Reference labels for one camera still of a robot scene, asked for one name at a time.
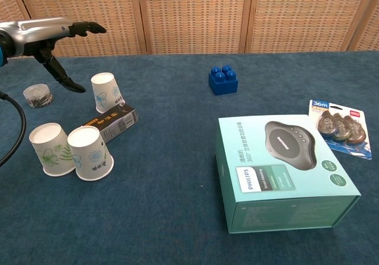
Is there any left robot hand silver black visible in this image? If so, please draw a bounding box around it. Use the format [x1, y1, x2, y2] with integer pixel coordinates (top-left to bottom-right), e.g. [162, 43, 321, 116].
[0, 17, 107, 93]

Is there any white paper cup blue flower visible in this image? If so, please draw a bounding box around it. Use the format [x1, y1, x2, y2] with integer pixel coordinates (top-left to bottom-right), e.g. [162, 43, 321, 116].
[90, 72, 126, 114]
[67, 125, 115, 182]

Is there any woven folding screen panel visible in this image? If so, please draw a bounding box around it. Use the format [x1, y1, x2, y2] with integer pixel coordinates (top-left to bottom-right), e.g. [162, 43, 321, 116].
[343, 0, 379, 52]
[13, 0, 149, 58]
[0, 0, 45, 60]
[245, 0, 378, 54]
[136, 0, 255, 55]

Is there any round clear tape container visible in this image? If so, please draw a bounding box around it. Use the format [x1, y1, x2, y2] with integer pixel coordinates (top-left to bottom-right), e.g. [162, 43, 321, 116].
[23, 83, 53, 109]

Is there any white paper cup green fern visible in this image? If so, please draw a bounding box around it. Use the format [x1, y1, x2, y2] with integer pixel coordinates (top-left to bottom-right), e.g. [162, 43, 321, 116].
[28, 122, 76, 177]

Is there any black carton with gold print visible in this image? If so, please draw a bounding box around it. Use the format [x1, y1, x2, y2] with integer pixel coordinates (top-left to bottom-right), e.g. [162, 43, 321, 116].
[81, 104, 139, 143]

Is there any blue building block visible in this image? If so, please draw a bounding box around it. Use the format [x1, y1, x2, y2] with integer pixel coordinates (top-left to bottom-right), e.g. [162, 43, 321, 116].
[207, 65, 239, 96]

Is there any blue felt table cover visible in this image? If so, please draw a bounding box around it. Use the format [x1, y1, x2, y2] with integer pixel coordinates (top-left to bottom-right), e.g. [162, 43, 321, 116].
[0, 50, 379, 265]

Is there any teal Philips speaker box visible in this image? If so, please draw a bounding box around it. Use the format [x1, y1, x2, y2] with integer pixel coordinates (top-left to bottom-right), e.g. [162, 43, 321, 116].
[214, 114, 362, 235]

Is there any correction tape blister pack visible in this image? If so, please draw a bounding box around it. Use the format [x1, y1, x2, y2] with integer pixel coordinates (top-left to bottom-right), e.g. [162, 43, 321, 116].
[308, 99, 374, 161]

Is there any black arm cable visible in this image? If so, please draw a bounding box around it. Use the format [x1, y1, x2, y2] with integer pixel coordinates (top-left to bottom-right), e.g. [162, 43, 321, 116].
[0, 91, 27, 167]

